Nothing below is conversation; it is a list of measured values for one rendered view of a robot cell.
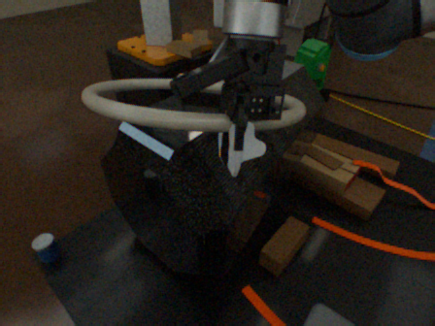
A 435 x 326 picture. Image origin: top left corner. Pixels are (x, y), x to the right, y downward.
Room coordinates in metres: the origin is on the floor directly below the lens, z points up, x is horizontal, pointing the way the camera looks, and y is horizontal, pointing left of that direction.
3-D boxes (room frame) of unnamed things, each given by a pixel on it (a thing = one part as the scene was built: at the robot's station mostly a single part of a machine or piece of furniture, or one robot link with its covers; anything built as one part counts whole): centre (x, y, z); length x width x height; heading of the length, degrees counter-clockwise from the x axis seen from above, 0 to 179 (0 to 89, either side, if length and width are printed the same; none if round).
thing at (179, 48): (1.85, 0.21, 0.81); 0.20 x 0.10 x 0.05; 54
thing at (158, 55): (2.06, 0.36, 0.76); 0.49 x 0.49 x 0.05; 46
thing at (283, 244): (0.94, -0.36, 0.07); 0.30 x 0.12 x 0.12; 139
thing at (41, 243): (0.91, 0.90, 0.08); 0.10 x 0.10 x 0.13
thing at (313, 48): (2.70, -0.86, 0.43); 0.35 x 0.35 x 0.87; 31
